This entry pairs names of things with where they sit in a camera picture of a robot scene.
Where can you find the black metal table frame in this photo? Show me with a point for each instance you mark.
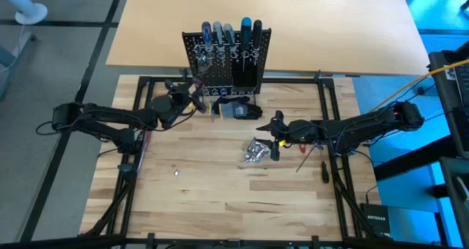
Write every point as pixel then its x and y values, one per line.
pixel 293 81

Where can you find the black Netgear switch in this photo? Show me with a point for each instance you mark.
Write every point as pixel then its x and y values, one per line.
pixel 375 219

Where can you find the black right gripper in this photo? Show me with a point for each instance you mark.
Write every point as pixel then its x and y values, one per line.
pixel 300 130

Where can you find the white pole stand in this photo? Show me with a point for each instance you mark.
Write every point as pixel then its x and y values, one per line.
pixel 31 14

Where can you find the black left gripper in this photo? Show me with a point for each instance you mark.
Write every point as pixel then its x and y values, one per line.
pixel 161 108

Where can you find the black metal pegboard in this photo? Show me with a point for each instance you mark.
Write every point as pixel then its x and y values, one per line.
pixel 220 77

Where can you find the grey black work glove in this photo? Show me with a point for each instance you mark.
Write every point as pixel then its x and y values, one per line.
pixel 238 110

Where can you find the black plastic bin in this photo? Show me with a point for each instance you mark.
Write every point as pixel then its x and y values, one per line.
pixel 244 77

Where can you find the small black mount block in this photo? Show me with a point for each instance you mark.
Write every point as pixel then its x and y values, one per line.
pixel 126 169

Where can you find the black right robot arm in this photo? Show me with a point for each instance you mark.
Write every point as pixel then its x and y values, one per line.
pixel 366 126

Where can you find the black diagonal beam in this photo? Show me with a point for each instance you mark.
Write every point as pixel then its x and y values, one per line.
pixel 414 157

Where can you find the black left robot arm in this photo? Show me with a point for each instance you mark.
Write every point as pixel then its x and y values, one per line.
pixel 110 113

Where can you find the grey metal table leg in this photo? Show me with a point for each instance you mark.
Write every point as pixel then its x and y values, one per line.
pixel 25 40

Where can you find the light wooden desk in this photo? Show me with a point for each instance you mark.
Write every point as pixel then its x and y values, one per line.
pixel 329 33

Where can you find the dark grey equipment shelf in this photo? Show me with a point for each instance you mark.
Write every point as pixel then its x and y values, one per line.
pixel 454 205

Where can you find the black equipment cart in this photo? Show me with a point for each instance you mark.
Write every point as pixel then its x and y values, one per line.
pixel 445 95

